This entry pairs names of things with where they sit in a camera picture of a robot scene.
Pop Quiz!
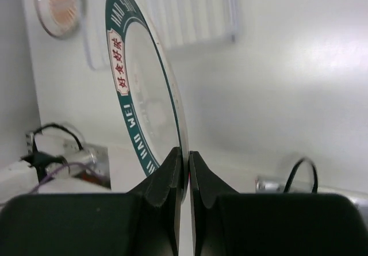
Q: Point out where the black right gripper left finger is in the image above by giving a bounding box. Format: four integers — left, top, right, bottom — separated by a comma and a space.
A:
1, 147, 183, 255

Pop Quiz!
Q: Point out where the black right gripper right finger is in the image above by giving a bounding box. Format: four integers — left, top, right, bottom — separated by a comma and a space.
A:
189, 151, 367, 255

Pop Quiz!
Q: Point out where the green rimmed lettered plate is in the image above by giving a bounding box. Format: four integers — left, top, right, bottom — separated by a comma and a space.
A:
104, 0, 191, 256

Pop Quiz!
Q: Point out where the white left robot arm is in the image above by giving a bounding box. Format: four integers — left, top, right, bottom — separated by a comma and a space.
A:
1, 123, 110, 207

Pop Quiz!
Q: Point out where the orange sunburst plate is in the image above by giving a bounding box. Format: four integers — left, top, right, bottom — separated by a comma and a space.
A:
33, 0, 86, 40

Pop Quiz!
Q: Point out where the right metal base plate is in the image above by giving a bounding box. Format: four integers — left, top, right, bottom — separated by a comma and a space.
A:
255, 176, 367, 208

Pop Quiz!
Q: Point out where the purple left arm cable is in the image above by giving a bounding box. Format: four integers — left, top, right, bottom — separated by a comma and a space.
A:
28, 162, 98, 193

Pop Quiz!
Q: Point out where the white wire dish rack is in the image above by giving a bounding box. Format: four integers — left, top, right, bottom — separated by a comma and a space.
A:
78, 0, 239, 71

